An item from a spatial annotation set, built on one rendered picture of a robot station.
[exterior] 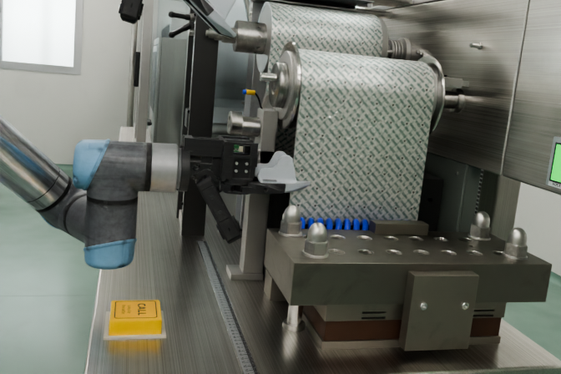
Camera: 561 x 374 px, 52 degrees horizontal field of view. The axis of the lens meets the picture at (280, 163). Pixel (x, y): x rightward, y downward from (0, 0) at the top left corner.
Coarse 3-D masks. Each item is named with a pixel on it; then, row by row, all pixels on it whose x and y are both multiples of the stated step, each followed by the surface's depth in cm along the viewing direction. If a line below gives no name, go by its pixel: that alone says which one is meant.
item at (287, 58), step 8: (288, 56) 95; (288, 64) 95; (432, 72) 100; (288, 96) 94; (288, 104) 93; (280, 112) 98; (288, 112) 94; (296, 112) 95; (432, 112) 99; (296, 120) 98
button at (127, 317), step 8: (112, 304) 83; (120, 304) 83; (128, 304) 83; (136, 304) 83; (144, 304) 84; (152, 304) 84; (112, 312) 80; (120, 312) 80; (128, 312) 80; (136, 312) 81; (144, 312) 81; (152, 312) 81; (160, 312) 82; (112, 320) 78; (120, 320) 78; (128, 320) 78; (136, 320) 79; (144, 320) 79; (152, 320) 79; (160, 320) 79; (112, 328) 78; (120, 328) 78; (128, 328) 78; (136, 328) 79; (144, 328) 79; (152, 328) 79; (160, 328) 80
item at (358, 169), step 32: (320, 128) 94; (352, 128) 95; (384, 128) 97; (416, 128) 98; (320, 160) 95; (352, 160) 96; (384, 160) 98; (416, 160) 99; (320, 192) 96; (352, 192) 97; (384, 192) 99; (416, 192) 100
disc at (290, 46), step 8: (288, 48) 97; (296, 48) 93; (280, 56) 101; (296, 56) 92; (296, 64) 92; (296, 72) 91; (296, 80) 91; (296, 88) 91; (296, 96) 91; (296, 104) 92; (280, 120) 99; (288, 120) 95; (280, 128) 99
